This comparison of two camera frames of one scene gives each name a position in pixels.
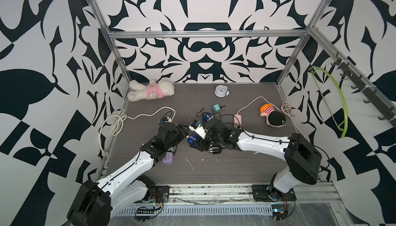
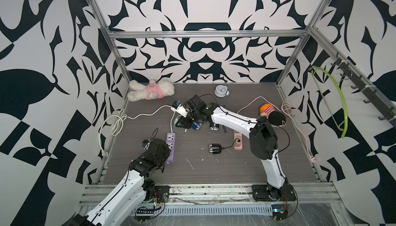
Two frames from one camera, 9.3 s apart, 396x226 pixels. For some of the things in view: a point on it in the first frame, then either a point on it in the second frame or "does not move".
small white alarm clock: x=221 y=91 does not move
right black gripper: x=200 y=144 → x=184 y=121
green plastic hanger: x=335 y=120 does not move
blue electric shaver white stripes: x=192 y=138 → x=196 y=125
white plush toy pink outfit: x=152 y=90 does not move
